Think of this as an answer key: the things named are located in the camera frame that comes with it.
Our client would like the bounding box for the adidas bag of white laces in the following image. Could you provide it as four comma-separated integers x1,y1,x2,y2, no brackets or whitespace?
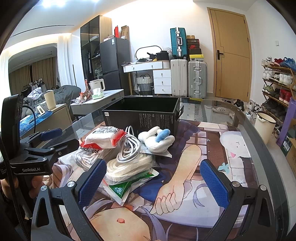
67,147,119,171

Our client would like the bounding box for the red and white medicine packet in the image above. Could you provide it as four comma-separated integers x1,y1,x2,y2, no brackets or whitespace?
80,126,126,150

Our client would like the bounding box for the green and white medicine packet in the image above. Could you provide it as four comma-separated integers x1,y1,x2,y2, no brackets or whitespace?
102,169,159,206

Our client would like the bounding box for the white and blue plush toy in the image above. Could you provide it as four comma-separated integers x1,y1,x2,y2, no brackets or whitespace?
138,126,175,154

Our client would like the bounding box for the person's left hand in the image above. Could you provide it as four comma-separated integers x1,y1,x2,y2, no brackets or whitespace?
0,174,45,200

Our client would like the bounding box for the beige cabinet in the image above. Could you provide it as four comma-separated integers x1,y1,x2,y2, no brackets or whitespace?
20,103,72,138

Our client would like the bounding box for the cream cup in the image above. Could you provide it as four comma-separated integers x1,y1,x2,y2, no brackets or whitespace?
44,90,56,110

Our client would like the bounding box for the grey side table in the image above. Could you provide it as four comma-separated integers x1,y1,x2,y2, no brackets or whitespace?
70,89,125,116

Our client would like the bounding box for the green tissue pack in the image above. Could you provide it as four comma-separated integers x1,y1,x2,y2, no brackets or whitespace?
92,92,104,100

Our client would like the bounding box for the anime printed table mat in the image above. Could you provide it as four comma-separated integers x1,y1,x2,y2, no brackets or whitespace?
41,119,260,241

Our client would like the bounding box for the white electric kettle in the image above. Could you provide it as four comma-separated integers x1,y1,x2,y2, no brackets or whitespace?
89,78,105,94

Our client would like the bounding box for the brown cardboard box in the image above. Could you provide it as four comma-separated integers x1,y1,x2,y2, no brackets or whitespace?
280,135,296,176

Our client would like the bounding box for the white bucket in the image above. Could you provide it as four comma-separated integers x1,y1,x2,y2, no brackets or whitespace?
254,111,276,144

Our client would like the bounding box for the black cardboard box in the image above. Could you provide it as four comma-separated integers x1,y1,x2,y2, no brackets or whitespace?
102,96,184,135

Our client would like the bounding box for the purple yoga mat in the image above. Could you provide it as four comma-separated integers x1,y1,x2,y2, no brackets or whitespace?
276,98,296,147

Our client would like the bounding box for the black refrigerator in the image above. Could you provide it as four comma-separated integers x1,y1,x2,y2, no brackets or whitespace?
99,38,131,96

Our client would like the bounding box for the woven basket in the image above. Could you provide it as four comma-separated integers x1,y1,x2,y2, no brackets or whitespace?
136,74,153,92

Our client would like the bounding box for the black glass cabinet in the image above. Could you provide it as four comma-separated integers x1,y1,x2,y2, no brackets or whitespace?
80,15,112,81

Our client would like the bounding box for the white desk with drawers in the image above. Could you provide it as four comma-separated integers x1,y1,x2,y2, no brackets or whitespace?
122,60,172,95

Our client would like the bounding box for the shoe rack with shoes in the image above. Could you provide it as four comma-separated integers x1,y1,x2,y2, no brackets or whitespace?
261,57,295,130

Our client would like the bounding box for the oval desk mirror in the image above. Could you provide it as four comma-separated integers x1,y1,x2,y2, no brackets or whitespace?
135,45,162,62

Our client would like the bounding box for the wooden door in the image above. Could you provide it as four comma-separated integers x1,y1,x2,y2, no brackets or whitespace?
208,8,252,101

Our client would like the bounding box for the white hard suitcase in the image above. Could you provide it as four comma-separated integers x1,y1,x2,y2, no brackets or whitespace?
171,59,188,97

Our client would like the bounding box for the silver hard suitcase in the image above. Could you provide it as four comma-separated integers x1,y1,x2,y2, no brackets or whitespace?
188,61,207,99

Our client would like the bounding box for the teal hard suitcase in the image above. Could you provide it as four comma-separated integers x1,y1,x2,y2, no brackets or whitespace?
170,28,188,59

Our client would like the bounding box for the stack of shoe boxes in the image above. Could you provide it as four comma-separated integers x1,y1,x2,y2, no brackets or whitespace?
186,35,204,61

